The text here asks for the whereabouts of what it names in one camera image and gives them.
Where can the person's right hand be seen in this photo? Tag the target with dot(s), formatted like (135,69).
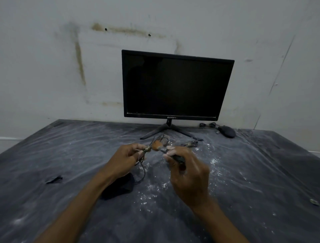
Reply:
(192,180)

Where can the person's left hand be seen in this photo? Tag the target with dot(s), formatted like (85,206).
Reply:
(123,161)

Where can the person's left thumb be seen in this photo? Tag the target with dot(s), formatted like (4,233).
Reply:
(138,146)

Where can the person's right thumb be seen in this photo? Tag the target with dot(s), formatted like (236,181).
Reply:
(170,162)

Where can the small brush with brown bristles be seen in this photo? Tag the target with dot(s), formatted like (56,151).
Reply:
(157,145)

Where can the person's left forearm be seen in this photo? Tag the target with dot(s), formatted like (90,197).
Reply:
(75,212)

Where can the person's right forearm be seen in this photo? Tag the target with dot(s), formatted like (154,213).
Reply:
(220,225)

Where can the black cloth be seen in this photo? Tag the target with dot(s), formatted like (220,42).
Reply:
(120,189)

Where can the black computer mouse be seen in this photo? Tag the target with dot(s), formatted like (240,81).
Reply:
(227,131)

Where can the black computer monitor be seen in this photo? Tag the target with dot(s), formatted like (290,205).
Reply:
(175,85)

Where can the clear plastic table sheet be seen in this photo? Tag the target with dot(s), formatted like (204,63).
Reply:
(250,180)

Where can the small black scrap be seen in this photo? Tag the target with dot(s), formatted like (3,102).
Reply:
(54,179)

